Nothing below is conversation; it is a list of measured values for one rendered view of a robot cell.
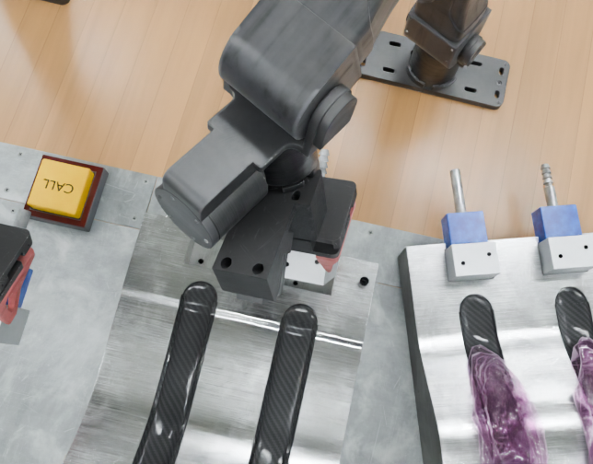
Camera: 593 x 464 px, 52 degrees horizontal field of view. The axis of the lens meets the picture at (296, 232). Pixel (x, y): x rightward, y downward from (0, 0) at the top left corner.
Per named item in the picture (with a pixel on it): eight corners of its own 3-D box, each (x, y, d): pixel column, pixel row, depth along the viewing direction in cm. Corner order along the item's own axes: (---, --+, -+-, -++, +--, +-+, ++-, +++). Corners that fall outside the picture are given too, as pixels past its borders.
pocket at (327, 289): (291, 251, 70) (292, 244, 66) (337, 261, 69) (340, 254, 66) (283, 290, 68) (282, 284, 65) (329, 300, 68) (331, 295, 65)
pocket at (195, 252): (199, 231, 70) (194, 222, 67) (244, 241, 70) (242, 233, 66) (189, 269, 69) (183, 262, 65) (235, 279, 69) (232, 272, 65)
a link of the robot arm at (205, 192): (230, 274, 45) (237, 207, 34) (147, 200, 46) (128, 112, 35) (330, 175, 49) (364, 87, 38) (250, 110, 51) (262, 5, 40)
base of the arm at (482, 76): (522, 81, 73) (531, 31, 75) (358, 42, 74) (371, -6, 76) (499, 111, 81) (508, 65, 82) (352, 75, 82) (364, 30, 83)
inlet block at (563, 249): (515, 173, 75) (532, 156, 70) (555, 170, 75) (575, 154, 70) (534, 278, 72) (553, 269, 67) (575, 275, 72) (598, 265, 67)
